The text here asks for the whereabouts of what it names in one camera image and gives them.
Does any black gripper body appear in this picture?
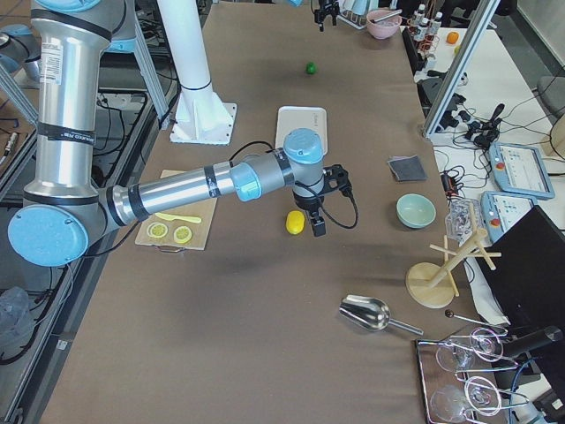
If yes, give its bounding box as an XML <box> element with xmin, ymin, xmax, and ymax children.
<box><xmin>293</xmin><ymin>164</ymin><xmax>352</xmax><ymax>214</ymax></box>
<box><xmin>313</xmin><ymin>0</ymin><xmax>340</xmax><ymax>22</ymax></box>

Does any yellow lemon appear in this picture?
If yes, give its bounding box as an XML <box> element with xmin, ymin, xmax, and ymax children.
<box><xmin>285</xmin><ymin>210</ymin><xmax>305</xmax><ymax>235</ymax></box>

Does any green lime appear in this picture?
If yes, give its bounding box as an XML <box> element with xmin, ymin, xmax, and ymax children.
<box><xmin>305</xmin><ymin>62</ymin><xmax>317</xmax><ymax>75</ymax></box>

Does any cream rabbit tray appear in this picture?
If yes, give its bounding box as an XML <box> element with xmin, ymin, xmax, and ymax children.
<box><xmin>275</xmin><ymin>106</ymin><xmax>328</xmax><ymax>155</ymax></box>

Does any black glass rack tray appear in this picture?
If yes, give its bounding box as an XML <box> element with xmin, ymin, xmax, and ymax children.
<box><xmin>415</xmin><ymin>340</ymin><xmax>547</xmax><ymax>423</ymax></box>

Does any pink bowl with ice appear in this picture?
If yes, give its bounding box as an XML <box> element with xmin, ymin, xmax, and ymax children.
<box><xmin>366</xmin><ymin>9</ymin><xmax>403</xmax><ymax>40</ymax></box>

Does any grey folded cloth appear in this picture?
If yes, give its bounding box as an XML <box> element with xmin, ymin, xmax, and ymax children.
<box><xmin>388</xmin><ymin>155</ymin><xmax>427</xmax><ymax>182</ymax></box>

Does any mint green bowl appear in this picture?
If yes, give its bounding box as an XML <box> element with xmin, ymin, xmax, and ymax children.
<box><xmin>395</xmin><ymin>193</ymin><xmax>436</xmax><ymax>229</ymax></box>

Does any metal scoop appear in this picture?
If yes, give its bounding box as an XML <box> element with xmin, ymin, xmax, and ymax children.
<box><xmin>339</xmin><ymin>294</ymin><xmax>424</xmax><ymax>336</ymax></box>

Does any wooden cutting board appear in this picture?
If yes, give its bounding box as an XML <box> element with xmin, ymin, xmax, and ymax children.
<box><xmin>133</xmin><ymin>169</ymin><xmax>220</xmax><ymax>253</ymax></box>

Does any orange fruit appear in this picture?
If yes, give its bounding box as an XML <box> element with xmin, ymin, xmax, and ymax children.
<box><xmin>446</xmin><ymin>31</ymin><xmax>459</xmax><ymax>45</ymax></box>

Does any wooden mug tree stand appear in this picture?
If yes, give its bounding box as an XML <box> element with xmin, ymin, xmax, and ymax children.
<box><xmin>405</xmin><ymin>202</ymin><xmax>501</xmax><ymax>308</ymax></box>

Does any lemon slice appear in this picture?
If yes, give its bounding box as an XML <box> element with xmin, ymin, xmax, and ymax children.
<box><xmin>173</xmin><ymin>225</ymin><xmax>192</xmax><ymax>245</ymax></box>
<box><xmin>146</xmin><ymin>222</ymin><xmax>169</xmax><ymax>239</ymax></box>

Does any yellow plastic knife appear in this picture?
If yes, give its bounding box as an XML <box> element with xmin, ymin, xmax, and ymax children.
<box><xmin>154</xmin><ymin>212</ymin><xmax>202</xmax><ymax>223</ymax></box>

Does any teach pendant tablet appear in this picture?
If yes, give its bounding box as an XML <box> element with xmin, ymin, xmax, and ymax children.
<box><xmin>480</xmin><ymin>191</ymin><xmax>538</xmax><ymax>243</ymax></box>
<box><xmin>488</xmin><ymin>142</ymin><xmax>555</xmax><ymax>200</ymax></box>

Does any wine glass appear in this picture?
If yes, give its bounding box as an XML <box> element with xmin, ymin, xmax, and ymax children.
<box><xmin>435</xmin><ymin>327</ymin><xmax>503</xmax><ymax>372</ymax></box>
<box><xmin>429</xmin><ymin>376</ymin><xmax>502</xmax><ymax>423</ymax></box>

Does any black monitor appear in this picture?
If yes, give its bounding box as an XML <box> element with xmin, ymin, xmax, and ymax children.
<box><xmin>480</xmin><ymin>206</ymin><xmax>564</xmax><ymax>329</ymax></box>

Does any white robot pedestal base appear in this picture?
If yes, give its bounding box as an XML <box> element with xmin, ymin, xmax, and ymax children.
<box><xmin>158</xmin><ymin>0</ymin><xmax>237</xmax><ymax>146</ymax></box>

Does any aluminium frame post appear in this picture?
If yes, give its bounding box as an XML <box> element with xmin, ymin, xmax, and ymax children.
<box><xmin>422</xmin><ymin>0</ymin><xmax>500</xmax><ymax>139</ymax></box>

